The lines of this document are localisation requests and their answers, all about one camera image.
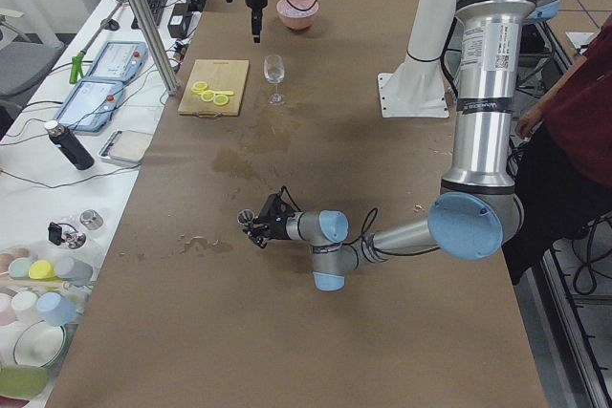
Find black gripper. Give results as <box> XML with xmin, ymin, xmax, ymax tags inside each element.
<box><xmin>250</xmin><ymin>5</ymin><xmax>266</xmax><ymax>43</ymax></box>
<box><xmin>243</xmin><ymin>216</ymin><xmax>290</xmax><ymax>248</ymax></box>

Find pink bowl of ice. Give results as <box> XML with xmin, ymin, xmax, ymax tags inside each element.
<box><xmin>276</xmin><ymin>0</ymin><xmax>318</xmax><ymax>31</ymax></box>

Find clear wine glass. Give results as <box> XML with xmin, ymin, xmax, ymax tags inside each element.
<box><xmin>264</xmin><ymin>54</ymin><xmax>285</xmax><ymax>104</ymax></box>

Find person's hand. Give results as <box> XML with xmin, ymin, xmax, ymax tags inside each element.
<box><xmin>515</xmin><ymin>107</ymin><xmax>543</xmax><ymax>140</ymax></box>

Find bamboo cutting board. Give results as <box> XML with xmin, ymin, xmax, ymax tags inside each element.
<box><xmin>178</xmin><ymin>59</ymin><xmax>250</xmax><ymax>117</ymax></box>

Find black power adapter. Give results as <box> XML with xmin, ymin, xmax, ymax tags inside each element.
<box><xmin>167</xmin><ymin>3</ymin><xmax>192</xmax><ymax>39</ymax></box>

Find lemon slice near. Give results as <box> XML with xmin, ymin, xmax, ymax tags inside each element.
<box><xmin>212</xmin><ymin>95</ymin><xmax>229</xmax><ymax>106</ymax></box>

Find lemon slice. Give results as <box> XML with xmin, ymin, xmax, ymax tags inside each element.
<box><xmin>212</xmin><ymin>95</ymin><xmax>229</xmax><ymax>106</ymax></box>
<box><xmin>201</xmin><ymin>90</ymin><xmax>215</xmax><ymax>102</ymax></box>
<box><xmin>191</xmin><ymin>81</ymin><xmax>208</xmax><ymax>95</ymax></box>

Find lemon slice middle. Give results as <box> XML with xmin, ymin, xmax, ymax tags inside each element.
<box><xmin>201</xmin><ymin>90</ymin><xmax>215</xmax><ymax>102</ymax></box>

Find lemon slice far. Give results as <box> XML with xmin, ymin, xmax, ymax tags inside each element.
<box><xmin>191</xmin><ymin>81</ymin><xmax>208</xmax><ymax>95</ymax></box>

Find black keyboard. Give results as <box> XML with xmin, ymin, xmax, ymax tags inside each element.
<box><xmin>131</xmin><ymin>0</ymin><xmax>170</xmax><ymax>30</ymax></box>

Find upper teach pendant tablet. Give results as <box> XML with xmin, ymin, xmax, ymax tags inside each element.
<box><xmin>86</xmin><ymin>40</ymin><xmax>147</xmax><ymax>83</ymax></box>

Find teach pendant tablet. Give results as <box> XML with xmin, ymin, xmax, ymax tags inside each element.
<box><xmin>86</xmin><ymin>40</ymin><xmax>147</xmax><ymax>83</ymax></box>
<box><xmin>55</xmin><ymin>77</ymin><xmax>124</xmax><ymax>134</ymax></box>

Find grey tray with cloth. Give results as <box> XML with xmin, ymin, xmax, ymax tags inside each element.
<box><xmin>98</xmin><ymin>130</ymin><xmax>153</xmax><ymax>166</ymax></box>

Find small steel cup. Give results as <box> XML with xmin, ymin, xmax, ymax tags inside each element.
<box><xmin>79</xmin><ymin>209</ymin><xmax>104</xmax><ymax>231</ymax></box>

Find grey plastic cup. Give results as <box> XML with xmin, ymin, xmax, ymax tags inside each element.
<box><xmin>54</xmin><ymin>256</ymin><xmax>94</xmax><ymax>287</ymax></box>

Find lower teach pendant tablet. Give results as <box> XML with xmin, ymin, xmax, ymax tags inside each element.
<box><xmin>55</xmin><ymin>77</ymin><xmax>124</xmax><ymax>134</ymax></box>

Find light blue plastic cup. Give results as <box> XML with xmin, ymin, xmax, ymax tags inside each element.
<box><xmin>36</xmin><ymin>291</ymin><xmax>77</xmax><ymax>326</ymax></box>

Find yellow plastic cup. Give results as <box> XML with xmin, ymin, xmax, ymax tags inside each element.
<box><xmin>28</xmin><ymin>259</ymin><xmax>59</xmax><ymax>282</ymax></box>

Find black water bottle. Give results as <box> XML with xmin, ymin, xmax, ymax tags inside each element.
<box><xmin>44</xmin><ymin>119</ymin><xmax>95</xmax><ymax>170</ymax></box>

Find white plate green rim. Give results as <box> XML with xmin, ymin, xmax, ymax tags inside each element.
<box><xmin>12</xmin><ymin>321</ymin><xmax>67</xmax><ymax>368</ymax></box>

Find mint green cup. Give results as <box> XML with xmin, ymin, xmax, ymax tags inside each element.
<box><xmin>9</xmin><ymin>257</ymin><xmax>33</xmax><ymax>280</ymax></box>

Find white plastic cup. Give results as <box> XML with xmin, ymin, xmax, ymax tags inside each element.
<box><xmin>11</xmin><ymin>290</ymin><xmax>43</xmax><ymax>324</ymax></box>

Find green plastic bowl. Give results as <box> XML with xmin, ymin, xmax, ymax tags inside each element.
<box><xmin>1</xmin><ymin>365</ymin><xmax>49</xmax><ymax>399</ymax></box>

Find seated person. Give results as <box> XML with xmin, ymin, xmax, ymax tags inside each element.
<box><xmin>502</xmin><ymin>21</ymin><xmax>611</xmax><ymax>285</ymax></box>

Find aluminium frame post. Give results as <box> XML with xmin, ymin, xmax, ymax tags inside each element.
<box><xmin>128</xmin><ymin>0</ymin><xmax>180</xmax><ymax>96</ymax></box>

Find green handled reach tool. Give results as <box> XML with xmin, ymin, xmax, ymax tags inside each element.
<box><xmin>69</xmin><ymin>0</ymin><xmax>128</xmax><ymax>85</ymax></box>

